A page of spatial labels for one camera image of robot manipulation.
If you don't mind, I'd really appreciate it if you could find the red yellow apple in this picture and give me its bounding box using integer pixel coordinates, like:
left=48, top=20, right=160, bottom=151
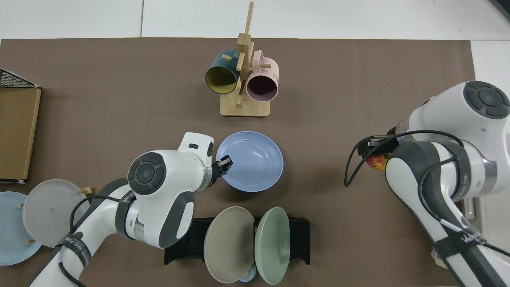
left=367, top=153, right=390, bottom=171

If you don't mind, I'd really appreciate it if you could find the beige plate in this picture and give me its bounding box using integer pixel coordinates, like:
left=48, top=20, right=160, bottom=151
left=203, top=206, right=255, bottom=284

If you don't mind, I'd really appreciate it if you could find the green plate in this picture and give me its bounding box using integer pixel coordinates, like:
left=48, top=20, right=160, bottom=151
left=254, top=206, right=290, bottom=285

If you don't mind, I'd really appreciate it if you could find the black dish rack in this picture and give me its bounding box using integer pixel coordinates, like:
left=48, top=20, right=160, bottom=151
left=164, top=216, right=311, bottom=265

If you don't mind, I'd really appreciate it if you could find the wooden plate rack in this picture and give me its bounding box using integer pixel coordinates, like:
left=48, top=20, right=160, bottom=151
left=18, top=187, right=93, bottom=245

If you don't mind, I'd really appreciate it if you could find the grey white plate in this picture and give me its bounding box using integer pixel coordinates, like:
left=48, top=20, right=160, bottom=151
left=22, top=179, right=92, bottom=249

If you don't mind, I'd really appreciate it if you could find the light blue plate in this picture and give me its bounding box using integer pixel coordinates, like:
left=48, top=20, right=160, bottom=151
left=0, top=191, right=43, bottom=266

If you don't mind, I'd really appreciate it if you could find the wooden cup stand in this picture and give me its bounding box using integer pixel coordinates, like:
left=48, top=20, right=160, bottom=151
left=220, top=1, right=271, bottom=117

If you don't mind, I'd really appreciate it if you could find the pink cup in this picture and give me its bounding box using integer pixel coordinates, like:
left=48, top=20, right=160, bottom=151
left=245, top=50, right=279, bottom=102

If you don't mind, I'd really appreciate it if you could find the dark teal cup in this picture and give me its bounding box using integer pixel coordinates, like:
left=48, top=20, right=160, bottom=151
left=205, top=49, right=241, bottom=95

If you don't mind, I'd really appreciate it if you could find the small blue round thing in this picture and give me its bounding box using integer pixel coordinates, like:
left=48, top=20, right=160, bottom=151
left=238, top=263, right=257, bottom=283

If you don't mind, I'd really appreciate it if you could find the brown table cloth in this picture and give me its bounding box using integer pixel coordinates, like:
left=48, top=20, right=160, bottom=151
left=0, top=38, right=477, bottom=287

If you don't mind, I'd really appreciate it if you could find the pale toaster oven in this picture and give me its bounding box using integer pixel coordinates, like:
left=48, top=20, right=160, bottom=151
left=432, top=195, right=510, bottom=271

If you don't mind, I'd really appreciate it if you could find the wire basket with wooden floor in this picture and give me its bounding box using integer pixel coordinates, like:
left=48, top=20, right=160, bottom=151
left=0, top=68, right=42, bottom=185

